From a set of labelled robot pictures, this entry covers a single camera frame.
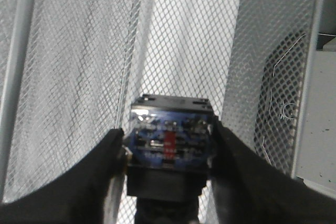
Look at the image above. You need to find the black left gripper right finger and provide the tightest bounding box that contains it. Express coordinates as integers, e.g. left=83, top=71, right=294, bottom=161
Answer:
left=211, top=119, right=335, bottom=223

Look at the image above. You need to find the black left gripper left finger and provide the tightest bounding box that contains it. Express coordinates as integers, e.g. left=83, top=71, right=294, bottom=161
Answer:
left=1, top=129, right=124, bottom=223

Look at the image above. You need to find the red emergency stop push button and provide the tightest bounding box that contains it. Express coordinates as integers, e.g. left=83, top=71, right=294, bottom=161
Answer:
left=127, top=94, right=215, bottom=223

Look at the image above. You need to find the mesh rack tray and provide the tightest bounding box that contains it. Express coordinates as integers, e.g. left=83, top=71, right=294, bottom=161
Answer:
left=1, top=0, right=323, bottom=223

